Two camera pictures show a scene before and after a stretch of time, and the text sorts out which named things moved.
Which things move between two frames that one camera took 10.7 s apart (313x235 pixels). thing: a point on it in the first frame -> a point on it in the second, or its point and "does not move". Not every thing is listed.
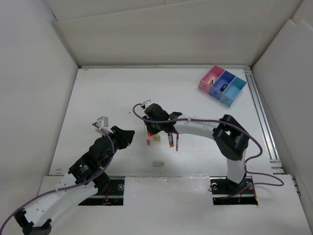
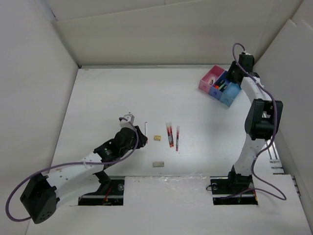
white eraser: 158,164 does not move
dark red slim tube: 177,142 does not move
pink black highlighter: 223,87 does not move
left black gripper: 124,136 -> 142,139
